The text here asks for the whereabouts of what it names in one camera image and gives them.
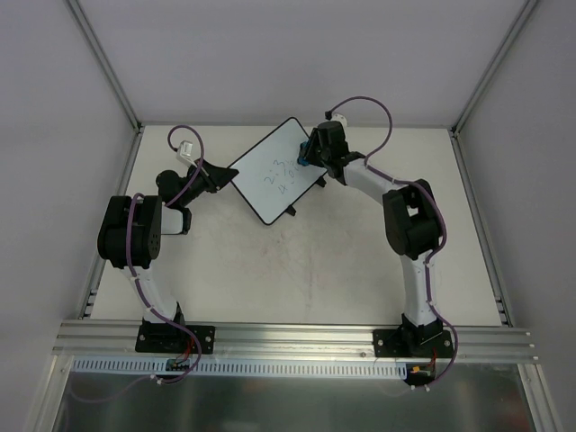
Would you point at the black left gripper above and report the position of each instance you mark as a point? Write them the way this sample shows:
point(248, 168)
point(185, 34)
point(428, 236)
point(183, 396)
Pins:
point(209, 175)

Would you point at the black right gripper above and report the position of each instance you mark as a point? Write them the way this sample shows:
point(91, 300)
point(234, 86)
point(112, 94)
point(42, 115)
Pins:
point(316, 147)

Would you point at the left table edge rail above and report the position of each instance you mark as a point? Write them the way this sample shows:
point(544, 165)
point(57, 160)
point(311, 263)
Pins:
point(113, 227)

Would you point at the white slotted cable duct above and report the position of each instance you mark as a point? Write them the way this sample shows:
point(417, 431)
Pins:
point(163, 366)

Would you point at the table edge rail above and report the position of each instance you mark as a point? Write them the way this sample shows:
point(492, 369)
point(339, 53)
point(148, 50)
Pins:
point(113, 227)
point(497, 285)

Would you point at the aluminium mounting rail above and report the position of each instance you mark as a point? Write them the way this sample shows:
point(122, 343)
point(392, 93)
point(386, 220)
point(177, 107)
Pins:
point(293, 342)

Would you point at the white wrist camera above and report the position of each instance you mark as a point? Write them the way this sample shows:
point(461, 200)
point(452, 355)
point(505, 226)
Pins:
point(185, 152)
point(332, 116)

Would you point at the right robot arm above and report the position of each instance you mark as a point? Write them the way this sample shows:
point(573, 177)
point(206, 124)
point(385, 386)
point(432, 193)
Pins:
point(413, 227)

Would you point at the right table edge rail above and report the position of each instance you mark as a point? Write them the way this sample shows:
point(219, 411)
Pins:
point(497, 285)

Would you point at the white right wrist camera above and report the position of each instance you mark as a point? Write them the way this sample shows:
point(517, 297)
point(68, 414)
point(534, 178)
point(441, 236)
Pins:
point(332, 116)

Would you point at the aluminium frame post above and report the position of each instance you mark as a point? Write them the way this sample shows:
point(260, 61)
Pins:
point(88, 32)
point(512, 34)

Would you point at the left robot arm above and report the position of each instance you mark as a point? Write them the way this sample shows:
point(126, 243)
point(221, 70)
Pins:
point(133, 227)

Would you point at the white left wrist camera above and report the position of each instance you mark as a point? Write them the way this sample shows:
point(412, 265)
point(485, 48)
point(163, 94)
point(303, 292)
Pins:
point(185, 152)

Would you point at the white whiteboard with black frame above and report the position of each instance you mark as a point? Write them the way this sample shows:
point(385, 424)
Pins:
point(270, 179)

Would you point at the blue whiteboard eraser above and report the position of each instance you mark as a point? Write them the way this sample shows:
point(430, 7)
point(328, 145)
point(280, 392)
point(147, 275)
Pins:
point(302, 158)

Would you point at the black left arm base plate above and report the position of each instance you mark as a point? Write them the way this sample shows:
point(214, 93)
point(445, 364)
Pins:
point(155, 338)

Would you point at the right aluminium frame post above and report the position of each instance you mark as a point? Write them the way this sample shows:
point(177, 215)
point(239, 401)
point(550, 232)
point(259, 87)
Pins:
point(512, 34)

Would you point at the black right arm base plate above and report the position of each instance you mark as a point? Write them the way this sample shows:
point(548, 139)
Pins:
point(389, 343)

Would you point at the left aluminium frame post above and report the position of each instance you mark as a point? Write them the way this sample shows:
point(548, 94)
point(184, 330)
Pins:
point(88, 32)

